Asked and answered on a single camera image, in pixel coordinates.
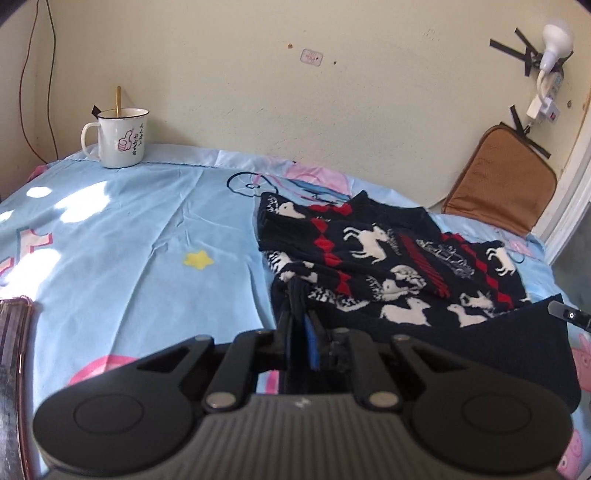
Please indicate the dark patterned knit sweater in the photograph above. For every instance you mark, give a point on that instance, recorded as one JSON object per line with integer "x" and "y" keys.
{"x": 392, "y": 277}

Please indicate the black tape strip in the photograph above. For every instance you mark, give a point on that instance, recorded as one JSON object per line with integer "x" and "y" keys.
{"x": 528, "y": 134}
{"x": 508, "y": 47}
{"x": 526, "y": 53}

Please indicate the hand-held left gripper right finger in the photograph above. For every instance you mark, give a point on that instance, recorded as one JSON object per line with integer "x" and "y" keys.
{"x": 314, "y": 344}

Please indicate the white power strip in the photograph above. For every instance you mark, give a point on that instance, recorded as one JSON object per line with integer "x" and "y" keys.
{"x": 547, "y": 97}

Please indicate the white light bulb lamp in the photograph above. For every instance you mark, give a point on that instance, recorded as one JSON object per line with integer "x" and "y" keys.
{"x": 556, "y": 39}

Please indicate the white window frame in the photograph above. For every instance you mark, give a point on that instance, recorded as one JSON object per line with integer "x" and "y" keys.
{"x": 565, "y": 184}

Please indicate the white enamel mug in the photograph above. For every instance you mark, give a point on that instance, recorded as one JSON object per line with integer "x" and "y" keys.
{"x": 121, "y": 138}

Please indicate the brown seat cushion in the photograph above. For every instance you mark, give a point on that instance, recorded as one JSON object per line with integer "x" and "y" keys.
{"x": 501, "y": 184}

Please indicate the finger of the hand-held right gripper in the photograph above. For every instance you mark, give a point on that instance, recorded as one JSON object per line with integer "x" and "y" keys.
{"x": 570, "y": 316}

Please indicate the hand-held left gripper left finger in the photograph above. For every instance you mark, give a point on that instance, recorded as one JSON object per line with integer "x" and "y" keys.
{"x": 288, "y": 341}

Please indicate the small wall sticker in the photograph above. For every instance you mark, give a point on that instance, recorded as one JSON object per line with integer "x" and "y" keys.
{"x": 310, "y": 57}

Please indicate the light blue printed bed sheet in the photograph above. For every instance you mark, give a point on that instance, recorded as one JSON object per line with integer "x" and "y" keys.
{"x": 138, "y": 230}

